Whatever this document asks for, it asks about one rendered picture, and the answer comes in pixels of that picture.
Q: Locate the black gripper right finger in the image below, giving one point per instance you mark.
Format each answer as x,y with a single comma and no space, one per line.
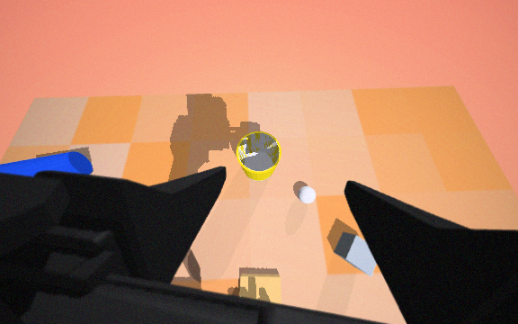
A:
437,271

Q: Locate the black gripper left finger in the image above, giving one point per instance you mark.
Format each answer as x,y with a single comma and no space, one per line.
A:
161,221

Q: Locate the yellow mug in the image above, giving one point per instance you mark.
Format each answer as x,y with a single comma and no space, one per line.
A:
258,153

